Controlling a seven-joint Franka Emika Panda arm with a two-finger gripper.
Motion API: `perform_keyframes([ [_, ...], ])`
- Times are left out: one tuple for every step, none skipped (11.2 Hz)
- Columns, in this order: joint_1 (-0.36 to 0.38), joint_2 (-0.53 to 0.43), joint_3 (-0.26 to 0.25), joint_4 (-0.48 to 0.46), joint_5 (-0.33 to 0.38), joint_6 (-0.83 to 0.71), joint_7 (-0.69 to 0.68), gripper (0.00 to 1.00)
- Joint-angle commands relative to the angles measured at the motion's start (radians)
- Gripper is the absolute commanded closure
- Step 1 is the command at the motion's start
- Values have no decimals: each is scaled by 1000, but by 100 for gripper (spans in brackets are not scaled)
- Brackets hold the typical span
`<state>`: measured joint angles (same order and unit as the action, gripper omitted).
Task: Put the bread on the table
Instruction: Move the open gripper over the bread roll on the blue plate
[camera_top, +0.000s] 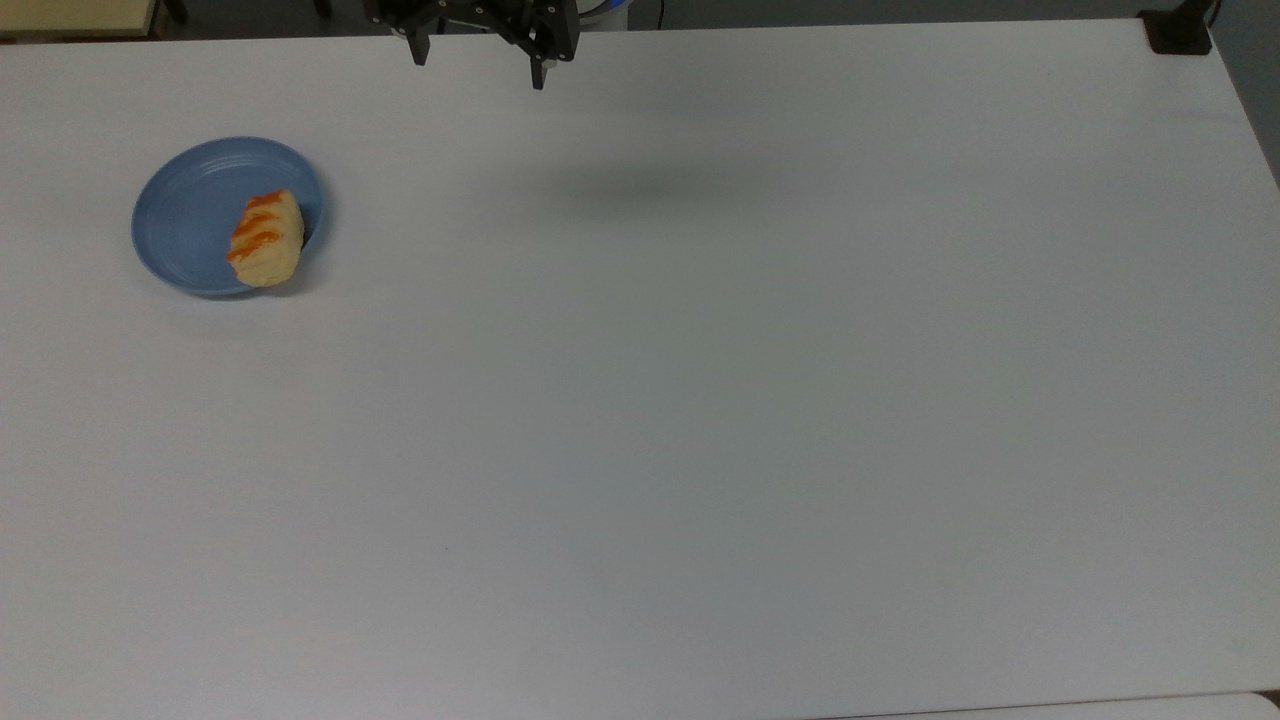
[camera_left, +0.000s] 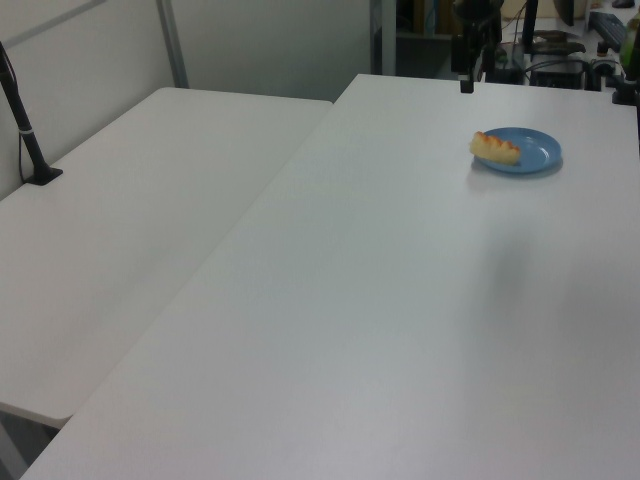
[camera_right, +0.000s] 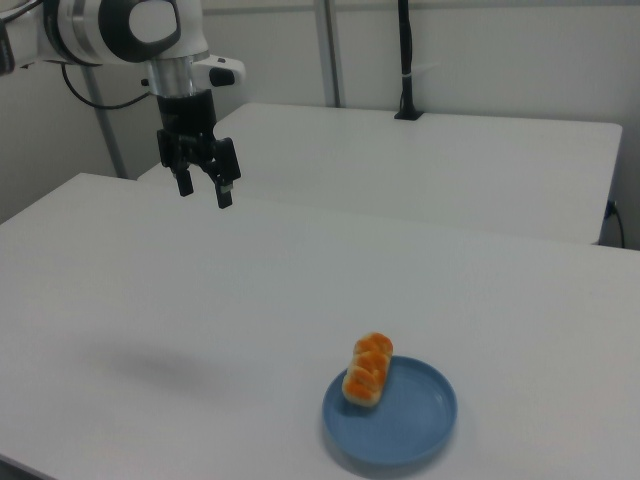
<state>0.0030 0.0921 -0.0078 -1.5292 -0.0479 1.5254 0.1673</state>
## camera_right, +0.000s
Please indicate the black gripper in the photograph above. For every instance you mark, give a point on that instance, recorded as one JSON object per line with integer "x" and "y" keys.
{"x": 187, "y": 112}

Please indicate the orange glazed bread loaf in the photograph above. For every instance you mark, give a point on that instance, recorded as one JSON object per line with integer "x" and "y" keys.
{"x": 367, "y": 370}

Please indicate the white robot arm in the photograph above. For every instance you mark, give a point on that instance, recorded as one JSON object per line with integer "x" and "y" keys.
{"x": 90, "y": 30}

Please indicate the white side table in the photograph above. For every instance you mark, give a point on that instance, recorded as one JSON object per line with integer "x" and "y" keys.
{"x": 400, "y": 165}

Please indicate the blue round plate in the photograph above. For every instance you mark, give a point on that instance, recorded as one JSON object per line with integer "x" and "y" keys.
{"x": 410, "y": 420}

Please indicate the aluminium frame post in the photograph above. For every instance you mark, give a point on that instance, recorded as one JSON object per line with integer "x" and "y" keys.
{"x": 331, "y": 50}

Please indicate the black camera stand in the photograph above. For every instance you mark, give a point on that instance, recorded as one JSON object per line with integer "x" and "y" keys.
{"x": 407, "y": 50}

